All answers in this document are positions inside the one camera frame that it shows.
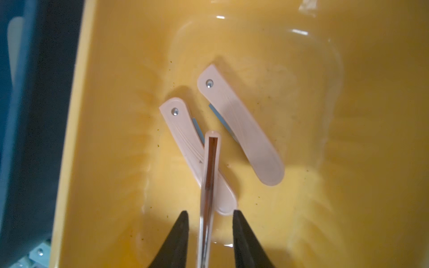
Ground pink knife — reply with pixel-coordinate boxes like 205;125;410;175
159;97;238;216
197;64;285;186
196;131;221;268

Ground dark teal storage box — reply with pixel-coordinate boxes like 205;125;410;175
1;1;84;268

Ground yellow storage box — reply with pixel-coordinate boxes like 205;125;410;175
50;1;429;268

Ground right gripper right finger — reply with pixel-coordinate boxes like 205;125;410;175
232;210;274;268

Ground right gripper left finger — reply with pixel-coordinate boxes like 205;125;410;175
149;211;189;268

